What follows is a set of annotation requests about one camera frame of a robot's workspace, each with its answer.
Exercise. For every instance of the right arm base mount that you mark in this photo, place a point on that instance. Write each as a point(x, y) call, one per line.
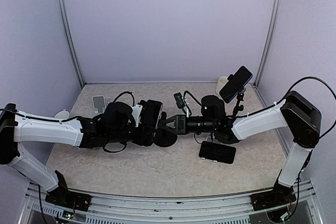
point(279, 195)

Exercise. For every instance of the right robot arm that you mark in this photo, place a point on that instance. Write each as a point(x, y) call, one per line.
point(294, 112)

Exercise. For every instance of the black phone landscape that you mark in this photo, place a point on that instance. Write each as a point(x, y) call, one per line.
point(228, 154)

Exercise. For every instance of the right aluminium frame post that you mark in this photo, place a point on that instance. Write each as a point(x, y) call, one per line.
point(267, 46)

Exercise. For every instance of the white phone stand right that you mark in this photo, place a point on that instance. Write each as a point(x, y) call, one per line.
point(210, 138)

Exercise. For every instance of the light blue cup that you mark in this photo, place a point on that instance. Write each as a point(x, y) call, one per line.
point(62, 115)

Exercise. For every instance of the white cup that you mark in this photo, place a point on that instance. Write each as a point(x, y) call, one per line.
point(221, 83)

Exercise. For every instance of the black phone blue edge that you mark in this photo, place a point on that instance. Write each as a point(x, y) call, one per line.
point(235, 83)

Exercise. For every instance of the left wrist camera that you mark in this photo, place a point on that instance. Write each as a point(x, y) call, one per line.
point(137, 111)

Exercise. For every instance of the left aluminium frame post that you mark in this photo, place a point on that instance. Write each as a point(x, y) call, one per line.
point(70, 43)

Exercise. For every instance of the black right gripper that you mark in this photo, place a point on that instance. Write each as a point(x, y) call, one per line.
point(182, 126)

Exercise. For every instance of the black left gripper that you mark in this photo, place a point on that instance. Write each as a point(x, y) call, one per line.
point(145, 139)

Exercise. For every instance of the aluminium frame post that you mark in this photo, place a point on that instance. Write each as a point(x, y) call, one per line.
point(267, 46)
point(70, 43)

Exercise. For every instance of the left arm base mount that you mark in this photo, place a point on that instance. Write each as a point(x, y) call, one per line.
point(70, 199)

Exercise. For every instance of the white folding phone stand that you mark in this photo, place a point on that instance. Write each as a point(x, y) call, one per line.
point(99, 104)

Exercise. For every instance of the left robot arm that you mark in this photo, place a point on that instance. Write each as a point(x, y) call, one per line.
point(20, 127)

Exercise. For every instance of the front aluminium rail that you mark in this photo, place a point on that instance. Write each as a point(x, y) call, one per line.
point(110, 208)

